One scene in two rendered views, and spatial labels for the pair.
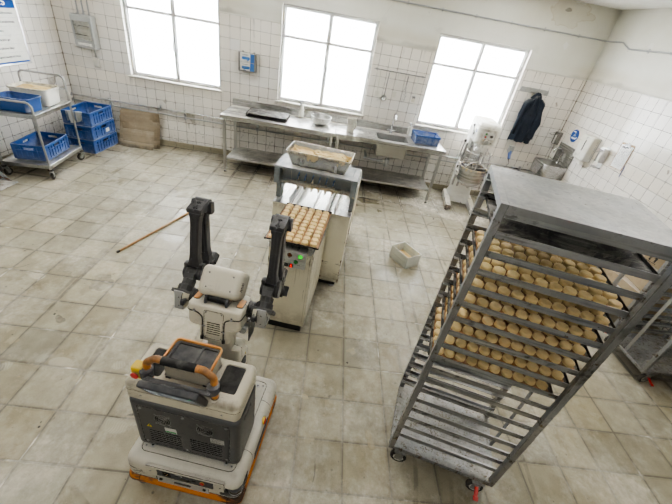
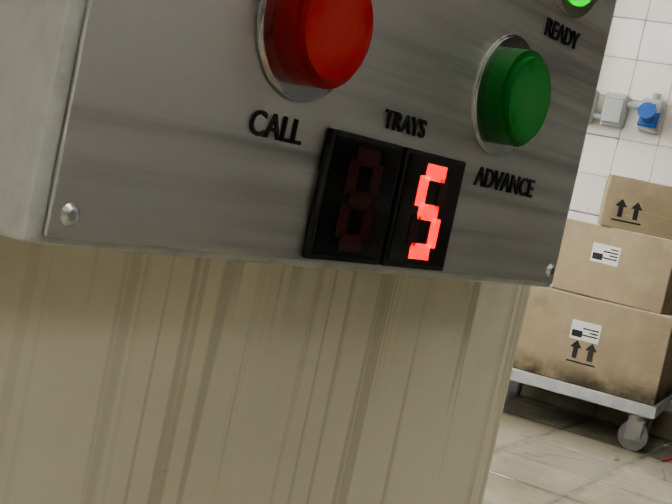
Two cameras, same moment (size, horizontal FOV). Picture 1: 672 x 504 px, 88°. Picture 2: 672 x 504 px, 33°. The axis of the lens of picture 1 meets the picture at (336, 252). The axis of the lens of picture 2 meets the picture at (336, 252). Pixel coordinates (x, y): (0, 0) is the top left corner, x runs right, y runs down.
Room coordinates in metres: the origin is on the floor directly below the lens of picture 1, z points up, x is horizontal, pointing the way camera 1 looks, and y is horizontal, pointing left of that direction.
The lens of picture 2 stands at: (1.91, 0.60, 0.73)
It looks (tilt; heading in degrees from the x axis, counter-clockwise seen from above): 4 degrees down; 303
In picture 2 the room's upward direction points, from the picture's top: 12 degrees clockwise
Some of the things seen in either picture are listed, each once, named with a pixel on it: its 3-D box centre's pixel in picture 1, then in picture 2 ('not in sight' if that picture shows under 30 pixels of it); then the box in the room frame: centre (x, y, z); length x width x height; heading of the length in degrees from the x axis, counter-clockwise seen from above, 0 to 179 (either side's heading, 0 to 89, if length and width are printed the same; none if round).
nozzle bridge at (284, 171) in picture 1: (317, 184); not in sight; (2.95, 0.28, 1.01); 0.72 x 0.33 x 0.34; 87
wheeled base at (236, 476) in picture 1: (211, 424); not in sight; (1.11, 0.54, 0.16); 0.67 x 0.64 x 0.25; 177
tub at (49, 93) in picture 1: (35, 94); not in sight; (4.39, 4.12, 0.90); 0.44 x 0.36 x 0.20; 103
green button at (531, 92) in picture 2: not in sight; (507, 96); (2.06, 0.28, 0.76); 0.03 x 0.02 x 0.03; 87
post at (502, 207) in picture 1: (432, 356); not in sight; (1.21, -0.57, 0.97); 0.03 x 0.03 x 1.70; 79
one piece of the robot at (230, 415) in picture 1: (199, 394); not in sight; (1.02, 0.55, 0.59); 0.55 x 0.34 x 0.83; 87
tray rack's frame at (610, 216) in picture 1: (488, 349); not in sight; (1.37, -0.91, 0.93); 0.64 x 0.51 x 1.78; 79
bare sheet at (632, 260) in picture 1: (561, 232); not in sight; (1.37, -0.92, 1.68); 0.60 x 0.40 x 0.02; 79
